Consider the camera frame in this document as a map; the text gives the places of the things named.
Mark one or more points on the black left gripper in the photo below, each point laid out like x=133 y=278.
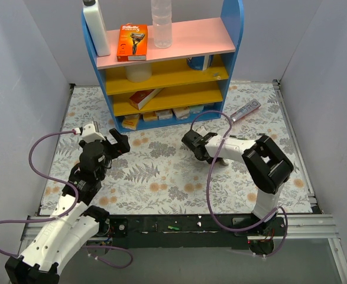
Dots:
x=112 y=145

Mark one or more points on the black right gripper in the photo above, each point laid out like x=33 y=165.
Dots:
x=197 y=145

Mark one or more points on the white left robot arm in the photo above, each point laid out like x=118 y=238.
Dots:
x=74 y=219

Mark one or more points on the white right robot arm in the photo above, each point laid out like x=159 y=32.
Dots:
x=267 y=165

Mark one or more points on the green teal sponge pack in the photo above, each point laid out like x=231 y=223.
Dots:
x=196 y=109

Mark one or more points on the red and white sponge pack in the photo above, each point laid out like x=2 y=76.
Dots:
x=182 y=113

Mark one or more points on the white wrapped sponge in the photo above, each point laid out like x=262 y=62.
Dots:
x=165 y=114

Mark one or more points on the yellow wrapped sponge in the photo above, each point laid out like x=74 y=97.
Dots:
x=149 y=116

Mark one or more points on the floral patterned table mat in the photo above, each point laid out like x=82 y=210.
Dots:
x=160 y=175

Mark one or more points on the red tea box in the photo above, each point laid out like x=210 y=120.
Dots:
x=139 y=99

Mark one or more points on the blue and yellow shelf unit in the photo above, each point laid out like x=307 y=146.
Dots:
x=182 y=86

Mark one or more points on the silver toothpaste box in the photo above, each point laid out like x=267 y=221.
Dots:
x=250 y=107

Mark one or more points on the beige paper towel roll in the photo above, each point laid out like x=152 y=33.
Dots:
x=138 y=73

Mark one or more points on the orange Gillette razor box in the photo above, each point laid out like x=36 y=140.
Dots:
x=132 y=43

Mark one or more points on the clear plastic water bottle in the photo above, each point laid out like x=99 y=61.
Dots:
x=162 y=23

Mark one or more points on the white plastic bottle black cap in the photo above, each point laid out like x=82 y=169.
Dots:
x=96 y=25

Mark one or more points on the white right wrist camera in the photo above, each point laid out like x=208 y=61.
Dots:
x=202 y=129

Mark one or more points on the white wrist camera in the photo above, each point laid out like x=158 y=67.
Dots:
x=89 y=132
x=202 y=129

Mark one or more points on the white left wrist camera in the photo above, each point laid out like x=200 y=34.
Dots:
x=89 y=132

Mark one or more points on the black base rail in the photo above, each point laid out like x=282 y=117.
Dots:
x=181 y=231

